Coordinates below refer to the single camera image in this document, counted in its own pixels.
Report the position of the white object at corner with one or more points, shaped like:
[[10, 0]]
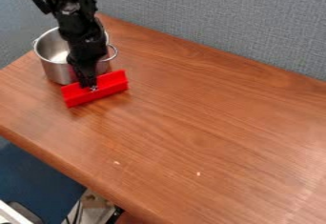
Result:
[[10, 216]]

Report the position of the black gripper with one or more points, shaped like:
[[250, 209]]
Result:
[[86, 38]]

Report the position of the red rectangular block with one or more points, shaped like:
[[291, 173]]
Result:
[[110, 83]]

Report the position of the stainless steel pot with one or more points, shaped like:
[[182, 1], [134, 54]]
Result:
[[51, 50]]

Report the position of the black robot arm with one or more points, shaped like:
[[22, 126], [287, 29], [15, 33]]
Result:
[[86, 7]]

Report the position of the metal table leg bracket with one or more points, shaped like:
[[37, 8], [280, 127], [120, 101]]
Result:
[[93, 210]]

